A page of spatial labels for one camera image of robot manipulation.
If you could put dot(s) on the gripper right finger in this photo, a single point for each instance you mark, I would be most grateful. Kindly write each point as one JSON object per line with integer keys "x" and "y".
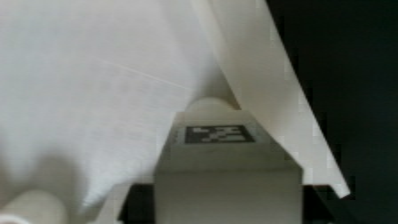
{"x": 323, "y": 209}

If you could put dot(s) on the white square tabletop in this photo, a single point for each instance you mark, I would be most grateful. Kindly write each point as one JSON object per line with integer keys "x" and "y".
{"x": 108, "y": 62}

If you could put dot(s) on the white leg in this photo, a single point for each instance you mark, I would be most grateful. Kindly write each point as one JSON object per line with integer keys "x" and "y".
{"x": 227, "y": 178}

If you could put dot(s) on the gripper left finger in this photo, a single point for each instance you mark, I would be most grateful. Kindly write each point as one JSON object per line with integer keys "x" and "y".
{"x": 128, "y": 206}

